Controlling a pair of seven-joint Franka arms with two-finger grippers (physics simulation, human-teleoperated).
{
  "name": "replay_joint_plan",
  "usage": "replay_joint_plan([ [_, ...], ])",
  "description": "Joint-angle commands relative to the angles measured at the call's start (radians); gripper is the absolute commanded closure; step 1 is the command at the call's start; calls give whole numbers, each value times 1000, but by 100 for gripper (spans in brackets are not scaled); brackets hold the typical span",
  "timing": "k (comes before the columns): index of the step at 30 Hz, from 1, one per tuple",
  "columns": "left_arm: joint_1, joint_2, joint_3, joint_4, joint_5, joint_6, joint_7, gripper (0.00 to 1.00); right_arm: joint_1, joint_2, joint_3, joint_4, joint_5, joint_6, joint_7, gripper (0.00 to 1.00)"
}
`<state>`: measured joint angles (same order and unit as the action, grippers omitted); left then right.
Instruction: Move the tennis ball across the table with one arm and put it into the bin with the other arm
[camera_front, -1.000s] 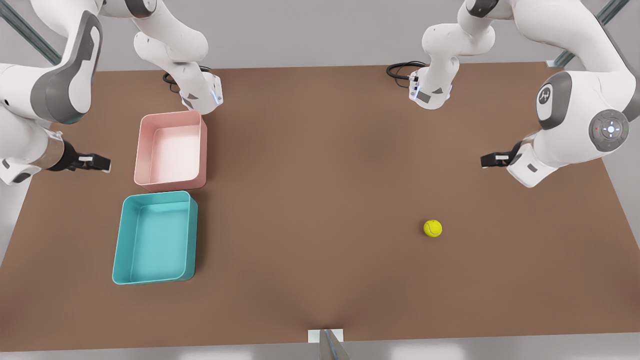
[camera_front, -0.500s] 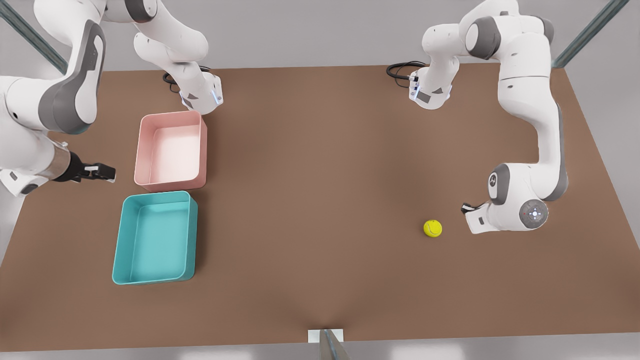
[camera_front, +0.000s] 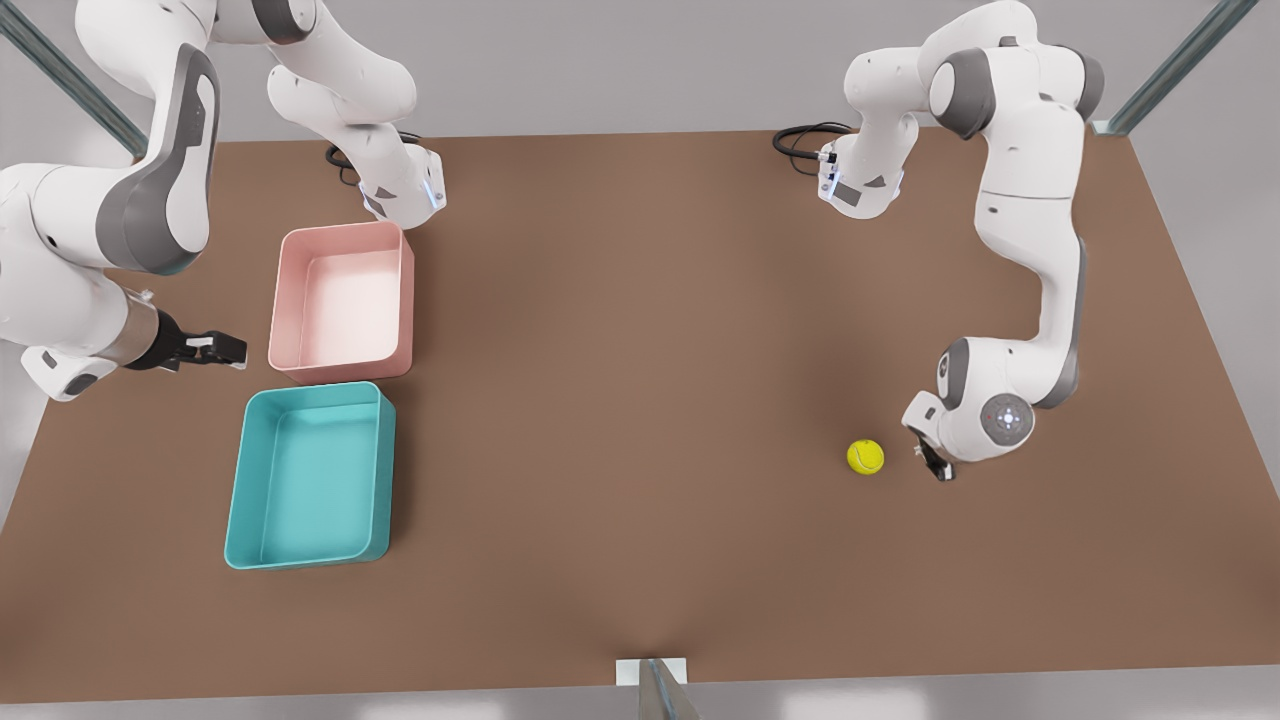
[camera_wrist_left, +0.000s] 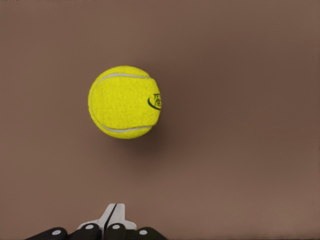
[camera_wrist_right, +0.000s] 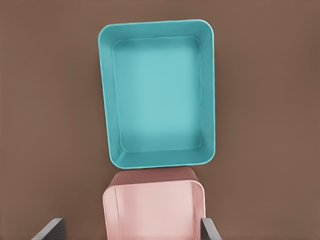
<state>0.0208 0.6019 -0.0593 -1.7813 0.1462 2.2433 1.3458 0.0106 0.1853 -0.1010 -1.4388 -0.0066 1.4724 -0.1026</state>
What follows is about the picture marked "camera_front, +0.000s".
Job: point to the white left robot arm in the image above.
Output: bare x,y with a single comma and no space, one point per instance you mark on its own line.
1030,170

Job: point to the silver frame post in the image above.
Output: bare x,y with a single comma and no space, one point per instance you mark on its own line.
1170,70
70,80
655,690

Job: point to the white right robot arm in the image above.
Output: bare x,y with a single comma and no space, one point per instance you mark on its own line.
150,190

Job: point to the teal rectangular tray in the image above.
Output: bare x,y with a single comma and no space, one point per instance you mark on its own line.
311,474

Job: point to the yellow tennis ball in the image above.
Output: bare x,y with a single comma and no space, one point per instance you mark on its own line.
865,457

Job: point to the pink rectangular tray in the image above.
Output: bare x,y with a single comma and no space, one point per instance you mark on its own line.
343,301

